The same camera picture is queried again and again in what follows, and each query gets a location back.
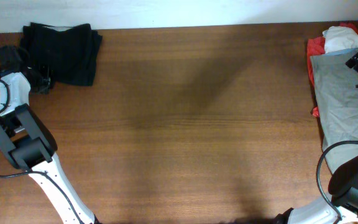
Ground grey trousers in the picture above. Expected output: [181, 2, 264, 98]
[310, 47, 358, 175]

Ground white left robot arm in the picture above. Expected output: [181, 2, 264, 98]
[0, 45, 99, 223]

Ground red garment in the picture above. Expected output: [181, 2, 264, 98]
[306, 22, 358, 90]

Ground white garment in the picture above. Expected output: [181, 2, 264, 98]
[323, 26, 358, 54]

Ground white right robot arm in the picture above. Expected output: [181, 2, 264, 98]
[274, 49, 358, 223]

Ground black shorts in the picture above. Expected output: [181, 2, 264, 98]
[20, 22, 103, 86]

